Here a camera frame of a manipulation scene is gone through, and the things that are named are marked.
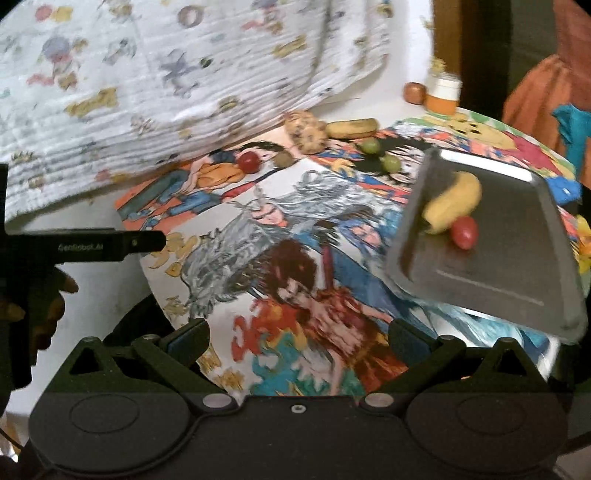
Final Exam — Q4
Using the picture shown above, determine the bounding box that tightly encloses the yellow banana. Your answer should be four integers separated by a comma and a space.
422, 172, 483, 234

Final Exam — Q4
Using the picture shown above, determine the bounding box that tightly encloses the toy bread loaf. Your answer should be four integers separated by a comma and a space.
325, 119, 380, 140

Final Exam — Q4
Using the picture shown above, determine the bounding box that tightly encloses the colourful cartoon drawing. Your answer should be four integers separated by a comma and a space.
318, 114, 591, 370

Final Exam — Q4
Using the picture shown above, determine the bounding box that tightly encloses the white cartoon printed blanket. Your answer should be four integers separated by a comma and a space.
0, 0, 393, 217

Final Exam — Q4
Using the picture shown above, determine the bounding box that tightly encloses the metal tray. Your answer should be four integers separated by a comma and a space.
384, 147, 589, 344

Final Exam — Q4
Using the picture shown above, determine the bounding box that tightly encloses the person's left hand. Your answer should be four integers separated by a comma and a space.
0, 270, 80, 366

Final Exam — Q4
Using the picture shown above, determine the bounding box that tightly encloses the orange-brown round fruit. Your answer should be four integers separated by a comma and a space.
403, 82, 426, 107

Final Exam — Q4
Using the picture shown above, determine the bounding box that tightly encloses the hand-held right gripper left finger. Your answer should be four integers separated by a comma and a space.
55, 318, 238, 414

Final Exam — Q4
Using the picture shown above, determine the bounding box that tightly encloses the wooden frame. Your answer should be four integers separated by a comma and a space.
431, 0, 464, 77

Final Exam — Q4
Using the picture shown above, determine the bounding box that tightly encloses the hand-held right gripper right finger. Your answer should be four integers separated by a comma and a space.
358, 318, 550, 414

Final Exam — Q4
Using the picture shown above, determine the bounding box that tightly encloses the red cherry tomato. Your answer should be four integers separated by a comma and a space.
451, 216, 479, 251
237, 150, 262, 175

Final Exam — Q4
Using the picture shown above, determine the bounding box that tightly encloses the striped pepino melon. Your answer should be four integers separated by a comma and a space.
294, 124, 328, 155
283, 110, 320, 134

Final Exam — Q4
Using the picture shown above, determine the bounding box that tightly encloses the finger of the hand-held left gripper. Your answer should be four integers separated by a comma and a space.
121, 230, 168, 257

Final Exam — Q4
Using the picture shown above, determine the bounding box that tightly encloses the orange and white jar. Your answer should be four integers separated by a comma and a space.
425, 71, 462, 116

